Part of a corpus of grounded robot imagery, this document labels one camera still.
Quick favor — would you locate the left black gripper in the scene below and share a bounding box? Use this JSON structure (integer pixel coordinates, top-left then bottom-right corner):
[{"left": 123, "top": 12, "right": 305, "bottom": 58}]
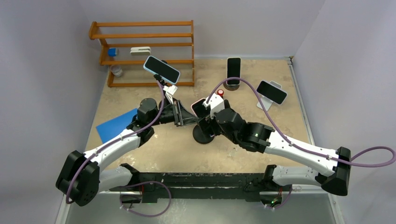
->
[{"left": 149, "top": 100, "right": 199, "bottom": 126}]

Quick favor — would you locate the pink case phone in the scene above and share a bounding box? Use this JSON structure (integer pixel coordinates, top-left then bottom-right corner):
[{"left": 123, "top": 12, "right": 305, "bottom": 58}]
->
[{"left": 191, "top": 98, "right": 207, "bottom": 118}]

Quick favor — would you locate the black round-base phone stand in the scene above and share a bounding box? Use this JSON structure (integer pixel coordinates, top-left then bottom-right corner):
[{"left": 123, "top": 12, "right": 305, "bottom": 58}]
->
[{"left": 192, "top": 124, "right": 215, "bottom": 145}]

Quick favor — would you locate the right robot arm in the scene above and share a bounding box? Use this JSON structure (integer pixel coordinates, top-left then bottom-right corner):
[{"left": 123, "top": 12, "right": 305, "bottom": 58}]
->
[{"left": 197, "top": 108, "right": 351, "bottom": 196}]

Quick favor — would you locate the black tall phone stand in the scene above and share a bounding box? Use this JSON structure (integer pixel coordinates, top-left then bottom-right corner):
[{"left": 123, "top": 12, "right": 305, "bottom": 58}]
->
[{"left": 154, "top": 74, "right": 170, "bottom": 105}]

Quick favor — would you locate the dark round phone stand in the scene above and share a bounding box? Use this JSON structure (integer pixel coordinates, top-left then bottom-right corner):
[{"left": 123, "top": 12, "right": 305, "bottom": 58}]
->
[{"left": 223, "top": 79, "right": 240, "bottom": 91}]

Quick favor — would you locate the white folding phone stand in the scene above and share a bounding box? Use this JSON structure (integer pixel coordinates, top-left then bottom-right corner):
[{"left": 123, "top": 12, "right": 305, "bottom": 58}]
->
[{"left": 259, "top": 81, "right": 282, "bottom": 111}]

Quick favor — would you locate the blue case phone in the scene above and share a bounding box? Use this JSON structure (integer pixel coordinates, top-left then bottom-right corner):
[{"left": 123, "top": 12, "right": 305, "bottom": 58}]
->
[{"left": 143, "top": 56, "right": 180, "bottom": 84}]

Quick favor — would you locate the white case upright phone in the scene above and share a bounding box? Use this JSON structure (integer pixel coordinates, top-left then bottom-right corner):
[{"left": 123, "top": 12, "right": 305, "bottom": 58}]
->
[{"left": 226, "top": 57, "right": 241, "bottom": 86}]

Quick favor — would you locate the black phone on white stand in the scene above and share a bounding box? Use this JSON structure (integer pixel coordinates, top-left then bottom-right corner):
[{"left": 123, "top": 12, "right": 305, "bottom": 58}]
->
[{"left": 256, "top": 81, "right": 288, "bottom": 105}]

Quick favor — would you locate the red capped small bottle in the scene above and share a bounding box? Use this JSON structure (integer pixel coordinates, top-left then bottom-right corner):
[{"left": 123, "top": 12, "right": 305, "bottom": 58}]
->
[{"left": 217, "top": 89, "right": 224, "bottom": 97}]

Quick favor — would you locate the wooden shelf rack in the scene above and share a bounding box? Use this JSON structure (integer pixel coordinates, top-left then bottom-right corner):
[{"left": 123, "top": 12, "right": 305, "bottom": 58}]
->
[{"left": 88, "top": 20, "right": 195, "bottom": 86}]

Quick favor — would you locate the blue flat sheet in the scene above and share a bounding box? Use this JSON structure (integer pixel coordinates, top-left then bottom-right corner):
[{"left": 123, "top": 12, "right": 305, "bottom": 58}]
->
[{"left": 96, "top": 108, "right": 137, "bottom": 143}]

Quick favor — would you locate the white clip object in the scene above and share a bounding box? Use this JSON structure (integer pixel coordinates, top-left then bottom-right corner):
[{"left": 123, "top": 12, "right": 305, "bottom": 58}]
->
[{"left": 130, "top": 46, "right": 151, "bottom": 56}]

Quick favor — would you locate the blue white small object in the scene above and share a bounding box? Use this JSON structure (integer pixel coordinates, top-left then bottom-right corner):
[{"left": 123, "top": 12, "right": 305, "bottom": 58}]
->
[{"left": 107, "top": 48, "right": 119, "bottom": 57}]

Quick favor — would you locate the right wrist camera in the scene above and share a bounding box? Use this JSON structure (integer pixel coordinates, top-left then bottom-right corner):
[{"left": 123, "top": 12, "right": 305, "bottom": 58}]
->
[{"left": 203, "top": 93, "right": 225, "bottom": 119}]

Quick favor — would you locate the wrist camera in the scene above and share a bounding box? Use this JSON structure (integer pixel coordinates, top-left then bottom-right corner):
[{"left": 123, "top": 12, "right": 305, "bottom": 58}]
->
[
  {"left": 163, "top": 85, "right": 177, "bottom": 104},
  {"left": 203, "top": 93, "right": 225, "bottom": 119}
]

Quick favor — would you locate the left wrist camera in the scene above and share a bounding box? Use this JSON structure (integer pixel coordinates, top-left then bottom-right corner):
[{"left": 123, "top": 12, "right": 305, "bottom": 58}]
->
[{"left": 163, "top": 85, "right": 177, "bottom": 104}]

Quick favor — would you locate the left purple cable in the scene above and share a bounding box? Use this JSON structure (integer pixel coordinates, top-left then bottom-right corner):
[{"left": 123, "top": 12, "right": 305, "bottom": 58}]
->
[{"left": 65, "top": 81, "right": 165, "bottom": 205}]

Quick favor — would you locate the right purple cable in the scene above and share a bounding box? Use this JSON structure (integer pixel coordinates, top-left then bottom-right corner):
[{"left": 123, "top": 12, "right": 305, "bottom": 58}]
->
[{"left": 205, "top": 77, "right": 396, "bottom": 168}]

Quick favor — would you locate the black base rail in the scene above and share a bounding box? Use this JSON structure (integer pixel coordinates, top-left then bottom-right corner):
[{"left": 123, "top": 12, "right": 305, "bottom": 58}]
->
[{"left": 118, "top": 172, "right": 291, "bottom": 203}]

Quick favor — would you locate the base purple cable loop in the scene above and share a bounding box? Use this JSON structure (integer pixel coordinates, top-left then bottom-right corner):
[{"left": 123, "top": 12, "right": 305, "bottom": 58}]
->
[{"left": 119, "top": 181, "right": 173, "bottom": 218}]

